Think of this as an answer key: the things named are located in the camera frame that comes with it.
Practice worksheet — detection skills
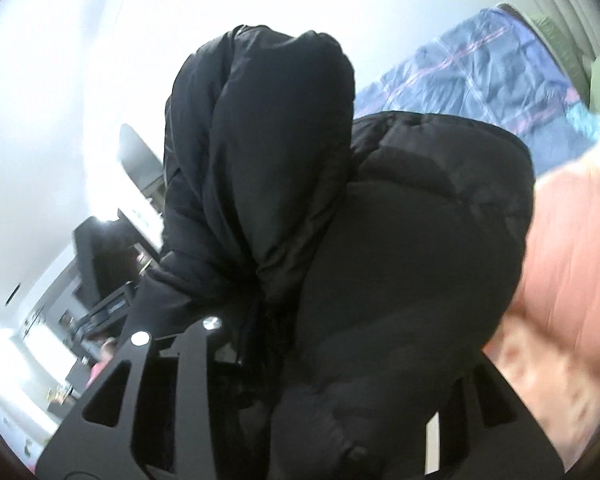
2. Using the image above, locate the pink quilted jacket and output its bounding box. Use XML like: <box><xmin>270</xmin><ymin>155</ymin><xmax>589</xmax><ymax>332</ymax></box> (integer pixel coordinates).
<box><xmin>512</xmin><ymin>159</ymin><xmax>600</xmax><ymax>342</ymax></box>

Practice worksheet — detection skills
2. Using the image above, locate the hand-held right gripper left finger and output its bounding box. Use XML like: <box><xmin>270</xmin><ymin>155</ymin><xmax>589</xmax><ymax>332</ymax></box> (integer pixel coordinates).
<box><xmin>34</xmin><ymin>315</ymin><xmax>224</xmax><ymax>480</ymax></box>

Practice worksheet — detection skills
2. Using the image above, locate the green quilted cushion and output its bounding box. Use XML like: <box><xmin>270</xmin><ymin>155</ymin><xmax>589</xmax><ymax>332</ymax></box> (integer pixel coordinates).
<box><xmin>527</xmin><ymin>13</ymin><xmax>594</xmax><ymax>79</ymax></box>

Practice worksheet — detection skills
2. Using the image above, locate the pink fluffy blanket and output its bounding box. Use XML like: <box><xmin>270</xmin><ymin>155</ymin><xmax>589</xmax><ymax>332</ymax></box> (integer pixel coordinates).
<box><xmin>482</xmin><ymin>310</ymin><xmax>600</xmax><ymax>477</ymax></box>

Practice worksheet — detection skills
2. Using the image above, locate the black puffer jacket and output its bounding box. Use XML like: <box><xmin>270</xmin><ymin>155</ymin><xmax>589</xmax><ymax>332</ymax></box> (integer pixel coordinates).
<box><xmin>119</xmin><ymin>24</ymin><xmax>537</xmax><ymax>480</ymax></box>

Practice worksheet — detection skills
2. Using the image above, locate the dark furniture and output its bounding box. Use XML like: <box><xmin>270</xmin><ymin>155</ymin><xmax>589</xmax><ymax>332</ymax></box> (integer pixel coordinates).
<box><xmin>72</xmin><ymin>214</ymin><xmax>164</xmax><ymax>342</ymax></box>

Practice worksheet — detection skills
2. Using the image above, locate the blue plaid bed sheet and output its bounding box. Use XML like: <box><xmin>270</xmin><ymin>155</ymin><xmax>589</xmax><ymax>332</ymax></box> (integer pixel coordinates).
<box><xmin>352</xmin><ymin>5</ymin><xmax>597</xmax><ymax>179</ymax></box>

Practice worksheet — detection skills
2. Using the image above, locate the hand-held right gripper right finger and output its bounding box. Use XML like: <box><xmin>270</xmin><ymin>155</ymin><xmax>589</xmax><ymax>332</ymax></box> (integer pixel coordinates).
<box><xmin>429</xmin><ymin>356</ymin><xmax>565</xmax><ymax>480</ymax></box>

